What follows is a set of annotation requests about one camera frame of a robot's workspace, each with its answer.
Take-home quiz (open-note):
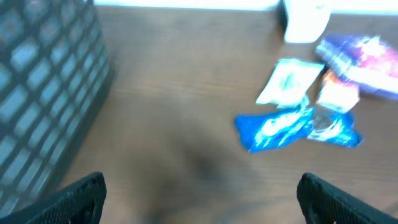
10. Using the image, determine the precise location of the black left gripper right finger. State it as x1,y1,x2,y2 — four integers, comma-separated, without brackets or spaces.
297,172,397,224

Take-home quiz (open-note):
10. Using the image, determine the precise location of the blue Oreo cookie pack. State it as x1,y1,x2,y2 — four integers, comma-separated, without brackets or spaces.
234,106,363,153

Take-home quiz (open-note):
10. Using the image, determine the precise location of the grey plastic mesh basket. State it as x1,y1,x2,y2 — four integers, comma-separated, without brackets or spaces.
1,0,111,217

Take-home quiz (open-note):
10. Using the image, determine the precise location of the purple red snack bag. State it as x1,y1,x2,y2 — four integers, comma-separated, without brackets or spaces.
315,33,397,100

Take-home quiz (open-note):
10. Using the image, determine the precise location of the small orange snack box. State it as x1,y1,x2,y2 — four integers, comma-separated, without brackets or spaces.
317,69,360,113

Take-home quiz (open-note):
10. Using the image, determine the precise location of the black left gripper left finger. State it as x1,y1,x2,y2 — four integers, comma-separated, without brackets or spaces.
1,172,107,224

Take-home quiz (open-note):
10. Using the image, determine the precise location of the teal snack packet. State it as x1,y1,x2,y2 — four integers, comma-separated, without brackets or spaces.
256,58,325,108

